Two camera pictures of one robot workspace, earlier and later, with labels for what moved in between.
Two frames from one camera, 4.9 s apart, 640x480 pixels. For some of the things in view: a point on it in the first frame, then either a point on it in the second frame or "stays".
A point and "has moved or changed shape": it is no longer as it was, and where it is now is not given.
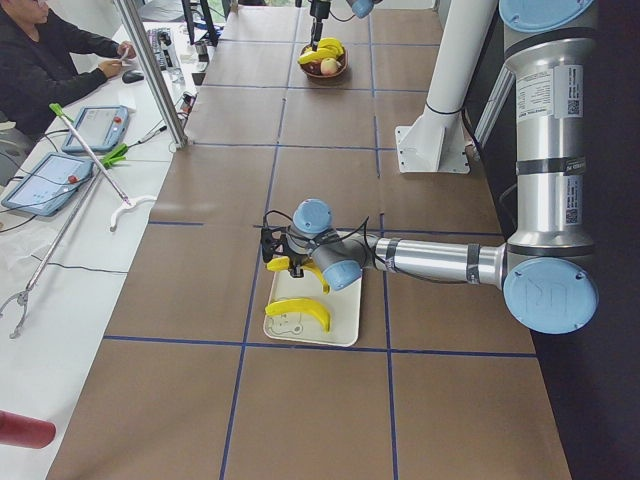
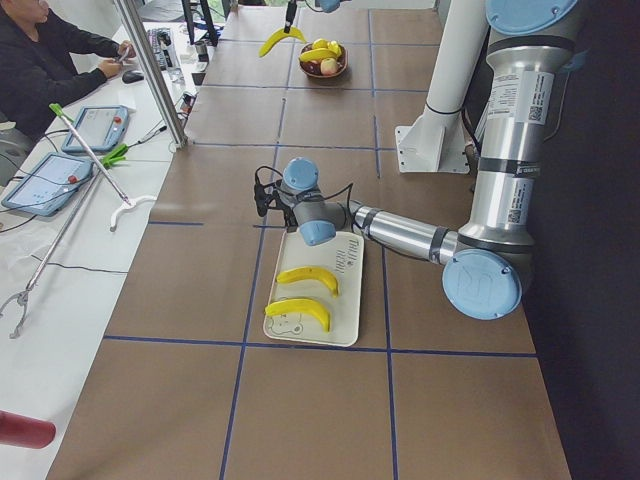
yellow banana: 283,263 has moved or changed shape
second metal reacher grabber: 24,297 stays
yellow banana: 300,305 stays
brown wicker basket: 313,68 stays
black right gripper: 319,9 -> 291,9
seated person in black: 44,67 stays
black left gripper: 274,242 -> 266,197
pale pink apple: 328,66 stays
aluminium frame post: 154,73 stays
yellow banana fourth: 317,55 stays
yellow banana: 333,44 -> 293,32
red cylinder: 27,432 stays
